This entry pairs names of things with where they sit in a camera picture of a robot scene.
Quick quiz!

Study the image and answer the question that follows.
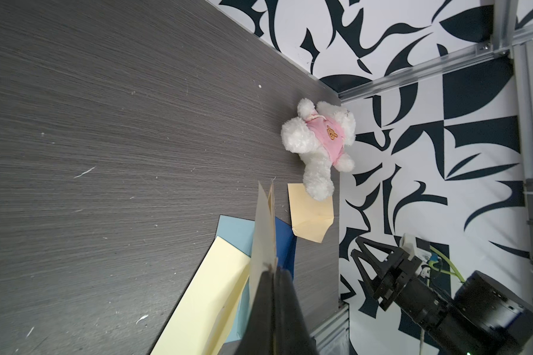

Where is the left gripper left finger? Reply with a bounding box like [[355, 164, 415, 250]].
[[235, 271, 275, 355]]

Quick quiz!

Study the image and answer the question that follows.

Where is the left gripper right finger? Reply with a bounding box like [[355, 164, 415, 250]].
[[275, 268, 318, 355]]

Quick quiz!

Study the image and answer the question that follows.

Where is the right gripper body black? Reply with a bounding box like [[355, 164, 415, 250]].
[[373, 255, 448, 324]]

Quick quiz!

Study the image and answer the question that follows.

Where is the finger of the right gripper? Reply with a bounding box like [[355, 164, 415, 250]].
[[350, 237, 404, 293]]

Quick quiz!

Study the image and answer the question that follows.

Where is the tan yellow envelope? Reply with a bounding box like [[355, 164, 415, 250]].
[[287, 183, 334, 243]]

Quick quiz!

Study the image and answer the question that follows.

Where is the cream letter paper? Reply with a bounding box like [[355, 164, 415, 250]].
[[249, 183, 277, 308]]

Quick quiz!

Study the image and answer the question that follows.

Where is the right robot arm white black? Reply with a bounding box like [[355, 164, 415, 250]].
[[351, 236, 533, 354]]

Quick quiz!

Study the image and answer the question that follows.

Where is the pale yellow envelope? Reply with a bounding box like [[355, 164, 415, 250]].
[[151, 237, 250, 354]]

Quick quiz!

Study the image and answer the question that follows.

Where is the dark blue envelope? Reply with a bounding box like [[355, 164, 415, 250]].
[[275, 217, 297, 278]]

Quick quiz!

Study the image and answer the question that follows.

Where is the light blue envelope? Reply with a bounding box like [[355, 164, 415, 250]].
[[216, 215, 255, 343]]

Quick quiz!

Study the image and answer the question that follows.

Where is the white teddy bear pink shirt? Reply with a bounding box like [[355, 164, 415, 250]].
[[281, 99, 356, 201]]

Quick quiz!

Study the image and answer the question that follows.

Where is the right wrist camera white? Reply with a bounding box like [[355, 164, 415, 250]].
[[400, 233, 432, 279]]

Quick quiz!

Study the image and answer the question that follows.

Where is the green hose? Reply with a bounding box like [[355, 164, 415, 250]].
[[426, 245, 466, 285]]

